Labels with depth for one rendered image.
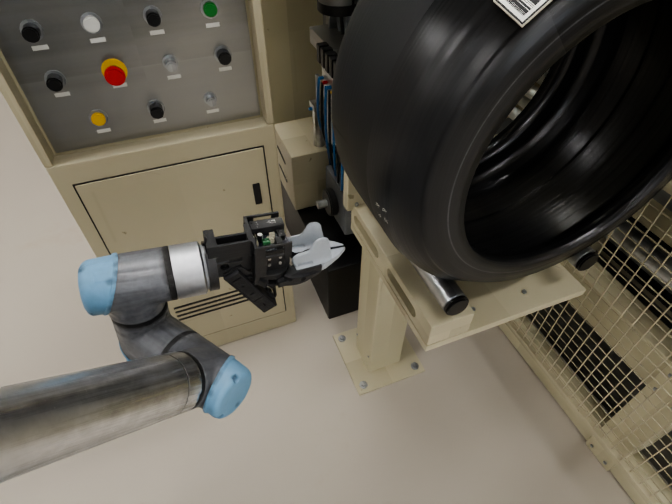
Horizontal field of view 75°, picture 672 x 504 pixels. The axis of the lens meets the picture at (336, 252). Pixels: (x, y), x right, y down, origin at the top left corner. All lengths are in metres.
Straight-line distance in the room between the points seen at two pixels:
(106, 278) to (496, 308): 0.68
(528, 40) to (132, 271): 0.51
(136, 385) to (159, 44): 0.81
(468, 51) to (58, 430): 0.51
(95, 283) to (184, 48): 0.68
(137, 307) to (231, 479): 1.05
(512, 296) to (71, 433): 0.77
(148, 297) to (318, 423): 1.10
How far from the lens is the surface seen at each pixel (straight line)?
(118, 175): 1.23
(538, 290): 0.98
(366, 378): 1.68
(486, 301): 0.92
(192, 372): 0.57
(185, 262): 0.61
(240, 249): 0.61
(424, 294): 0.82
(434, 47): 0.50
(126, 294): 0.61
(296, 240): 0.67
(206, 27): 1.14
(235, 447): 1.63
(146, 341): 0.66
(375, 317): 1.41
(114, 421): 0.50
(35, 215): 2.74
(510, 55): 0.49
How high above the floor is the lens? 1.50
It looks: 46 degrees down
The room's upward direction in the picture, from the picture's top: straight up
